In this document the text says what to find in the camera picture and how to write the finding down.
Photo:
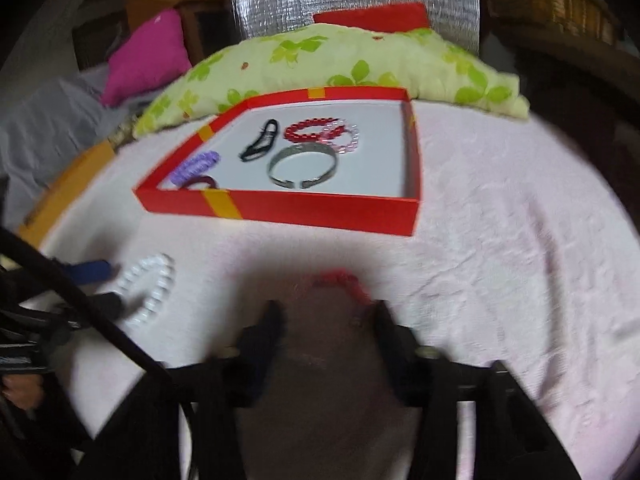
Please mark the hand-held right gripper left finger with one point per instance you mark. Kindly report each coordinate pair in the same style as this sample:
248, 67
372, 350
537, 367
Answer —
262, 355

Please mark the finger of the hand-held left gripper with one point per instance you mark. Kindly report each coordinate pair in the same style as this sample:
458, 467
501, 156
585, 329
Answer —
90, 271
107, 306

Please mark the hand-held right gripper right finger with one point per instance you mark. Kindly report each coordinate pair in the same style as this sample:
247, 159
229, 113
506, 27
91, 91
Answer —
397, 365

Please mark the red shallow box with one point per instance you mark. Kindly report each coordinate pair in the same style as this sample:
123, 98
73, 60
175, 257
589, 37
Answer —
310, 212

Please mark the person's left hand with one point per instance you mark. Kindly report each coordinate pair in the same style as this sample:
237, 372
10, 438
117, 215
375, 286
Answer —
20, 392

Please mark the grey cloth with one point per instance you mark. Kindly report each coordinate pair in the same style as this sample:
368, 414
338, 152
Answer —
40, 125

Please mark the silver bangle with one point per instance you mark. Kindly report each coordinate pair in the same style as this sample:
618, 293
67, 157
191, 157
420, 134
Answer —
300, 149

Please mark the magenta pillow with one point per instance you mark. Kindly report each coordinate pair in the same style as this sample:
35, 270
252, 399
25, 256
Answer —
145, 60

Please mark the green floral pillow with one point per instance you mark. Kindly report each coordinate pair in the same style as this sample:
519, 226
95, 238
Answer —
310, 60

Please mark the red cushion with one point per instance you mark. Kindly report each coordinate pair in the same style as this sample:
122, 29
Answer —
380, 17

